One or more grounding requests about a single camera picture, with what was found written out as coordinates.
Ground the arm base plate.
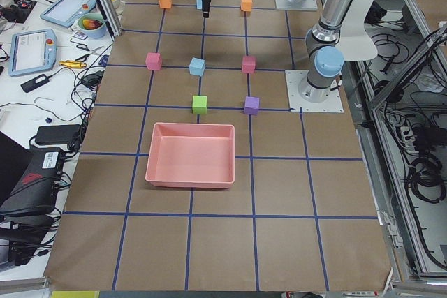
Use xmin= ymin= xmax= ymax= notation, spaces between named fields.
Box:
xmin=275 ymin=0 xmax=318 ymax=12
xmin=285 ymin=70 xmax=344 ymax=113

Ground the near middle red block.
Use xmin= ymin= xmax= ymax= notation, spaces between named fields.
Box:
xmin=145 ymin=52 xmax=162 ymax=70

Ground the black power adapter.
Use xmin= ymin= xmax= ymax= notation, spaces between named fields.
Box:
xmin=20 ymin=74 xmax=50 ymax=93

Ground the yellow handled tool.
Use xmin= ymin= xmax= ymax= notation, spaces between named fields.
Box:
xmin=59 ymin=60 xmax=87 ymax=69

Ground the red block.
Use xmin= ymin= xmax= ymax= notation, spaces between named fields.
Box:
xmin=145 ymin=52 xmax=162 ymax=70
xmin=242 ymin=55 xmax=256 ymax=74

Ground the teach pendant tablet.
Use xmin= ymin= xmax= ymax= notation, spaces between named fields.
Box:
xmin=8 ymin=29 xmax=57 ymax=77
xmin=40 ymin=0 xmax=96 ymax=27

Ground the orange foam block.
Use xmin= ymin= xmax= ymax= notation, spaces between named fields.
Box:
xmin=158 ymin=0 xmax=173 ymax=9
xmin=240 ymin=0 xmax=253 ymax=13

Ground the far middle red block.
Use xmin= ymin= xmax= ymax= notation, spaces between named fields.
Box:
xmin=242 ymin=55 xmax=256 ymax=74

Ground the white chair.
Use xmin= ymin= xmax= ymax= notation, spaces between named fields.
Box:
xmin=335 ymin=0 xmax=378 ymax=61

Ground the pink plastic tray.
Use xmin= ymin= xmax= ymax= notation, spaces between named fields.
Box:
xmin=145 ymin=122 xmax=235 ymax=189

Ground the far orange foam block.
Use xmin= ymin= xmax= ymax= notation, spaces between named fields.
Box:
xmin=240 ymin=0 xmax=253 ymax=13

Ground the left purple foam block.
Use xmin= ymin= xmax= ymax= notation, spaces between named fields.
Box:
xmin=243 ymin=96 xmax=260 ymax=115

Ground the green foam block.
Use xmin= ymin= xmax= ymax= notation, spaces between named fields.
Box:
xmin=192 ymin=95 xmax=207 ymax=114

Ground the near orange foam block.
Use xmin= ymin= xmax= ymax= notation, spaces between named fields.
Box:
xmin=158 ymin=0 xmax=173 ymax=9

